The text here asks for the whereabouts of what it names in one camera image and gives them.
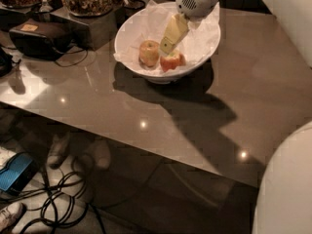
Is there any black device box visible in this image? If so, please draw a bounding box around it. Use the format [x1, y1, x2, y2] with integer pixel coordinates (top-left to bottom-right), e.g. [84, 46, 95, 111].
[9, 19, 72, 60]

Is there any metal serving spoon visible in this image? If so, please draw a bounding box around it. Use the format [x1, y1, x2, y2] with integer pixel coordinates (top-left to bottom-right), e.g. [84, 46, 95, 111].
[39, 0, 53, 13]

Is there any small black cup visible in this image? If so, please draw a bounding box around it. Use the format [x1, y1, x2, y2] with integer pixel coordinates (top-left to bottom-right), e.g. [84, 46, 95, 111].
[124, 0, 145, 19]

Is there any left yellow-red apple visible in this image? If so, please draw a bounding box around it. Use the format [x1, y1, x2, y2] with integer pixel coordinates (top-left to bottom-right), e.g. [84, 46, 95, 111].
[138, 40, 159, 67]

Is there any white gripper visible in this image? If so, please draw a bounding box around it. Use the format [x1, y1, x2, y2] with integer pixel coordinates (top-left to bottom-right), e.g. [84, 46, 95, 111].
[160, 0, 219, 55]

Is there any white bowl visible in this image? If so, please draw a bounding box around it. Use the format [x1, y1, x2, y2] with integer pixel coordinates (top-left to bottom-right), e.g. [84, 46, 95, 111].
[113, 1, 221, 85]

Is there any red apple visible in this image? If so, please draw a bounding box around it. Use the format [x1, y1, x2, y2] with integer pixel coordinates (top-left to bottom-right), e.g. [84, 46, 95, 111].
[160, 50, 186, 72]

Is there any white paper liner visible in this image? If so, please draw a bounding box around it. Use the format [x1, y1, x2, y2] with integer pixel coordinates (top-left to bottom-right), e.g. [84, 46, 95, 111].
[113, 0, 221, 76]

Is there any dark object at left edge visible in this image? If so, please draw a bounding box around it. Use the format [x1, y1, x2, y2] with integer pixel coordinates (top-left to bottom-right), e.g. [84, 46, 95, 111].
[0, 47, 13, 77]

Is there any white sneaker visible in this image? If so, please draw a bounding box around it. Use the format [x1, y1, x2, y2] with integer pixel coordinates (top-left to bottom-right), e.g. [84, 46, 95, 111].
[0, 202, 24, 233]

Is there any blue foot pedal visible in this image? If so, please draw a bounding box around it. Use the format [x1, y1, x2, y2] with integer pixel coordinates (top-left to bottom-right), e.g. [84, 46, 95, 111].
[0, 151, 37, 196]

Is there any black cable on table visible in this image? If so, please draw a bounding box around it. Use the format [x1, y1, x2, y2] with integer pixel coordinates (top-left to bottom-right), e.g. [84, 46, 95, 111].
[53, 46, 90, 68]

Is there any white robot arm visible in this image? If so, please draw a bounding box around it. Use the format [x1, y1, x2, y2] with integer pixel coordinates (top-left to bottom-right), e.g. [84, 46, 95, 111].
[211, 0, 312, 234]

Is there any grey metal stand block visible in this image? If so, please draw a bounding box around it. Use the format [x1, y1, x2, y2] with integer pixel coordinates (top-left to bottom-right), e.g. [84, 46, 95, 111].
[51, 7, 118, 51]

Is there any black coiled floor cable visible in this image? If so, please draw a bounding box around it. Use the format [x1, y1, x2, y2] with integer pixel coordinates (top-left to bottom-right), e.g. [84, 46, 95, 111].
[13, 153, 108, 234]

